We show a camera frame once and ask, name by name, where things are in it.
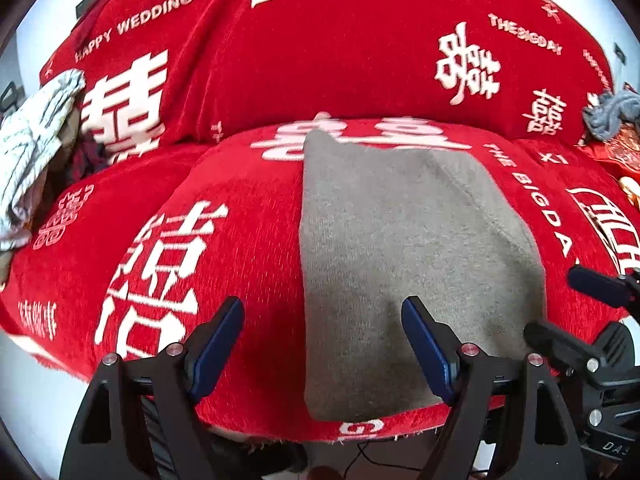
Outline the grey knit sweater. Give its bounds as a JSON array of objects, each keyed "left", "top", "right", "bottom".
[{"left": 300, "top": 129, "right": 548, "bottom": 423}]

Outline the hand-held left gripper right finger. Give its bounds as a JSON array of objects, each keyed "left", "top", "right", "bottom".
[{"left": 401, "top": 296, "right": 587, "bottom": 480}]

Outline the grey-blue knit cloth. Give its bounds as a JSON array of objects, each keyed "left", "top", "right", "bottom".
[{"left": 582, "top": 89, "right": 640, "bottom": 142}]

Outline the light striped cloth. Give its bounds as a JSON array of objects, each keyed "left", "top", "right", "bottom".
[{"left": 0, "top": 69, "right": 87, "bottom": 253}]

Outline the dark plaid cloth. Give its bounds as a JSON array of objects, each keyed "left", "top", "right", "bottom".
[{"left": 70, "top": 130, "right": 110, "bottom": 182}]

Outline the red printed blanket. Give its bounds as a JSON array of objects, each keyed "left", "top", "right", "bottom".
[{"left": 0, "top": 0, "right": 640, "bottom": 445}]

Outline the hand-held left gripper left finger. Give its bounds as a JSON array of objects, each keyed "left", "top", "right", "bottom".
[{"left": 59, "top": 296, "right": 246, "bottom": 480}]

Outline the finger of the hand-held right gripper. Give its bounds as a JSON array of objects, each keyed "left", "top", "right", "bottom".
[
  {"left": 568, "top": 265, "right": 640, "bottom": 318},
  {"left": 524, "top": 321, "right": 603, "bottom": 378}
]

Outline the red embroidered cushion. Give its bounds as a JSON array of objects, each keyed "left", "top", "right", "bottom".
[{"left": 580, "top": 125, "right": 640, "bottom": 177}]

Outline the black cable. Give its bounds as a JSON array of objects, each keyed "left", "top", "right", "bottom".
[{"left": 350, "top": 437, "right": 496, "bottom": 476}]

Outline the brown-grey cloth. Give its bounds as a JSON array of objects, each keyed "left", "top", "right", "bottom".
[{"left": 27, "top": 107, "right": 83, "bottom": 221}]

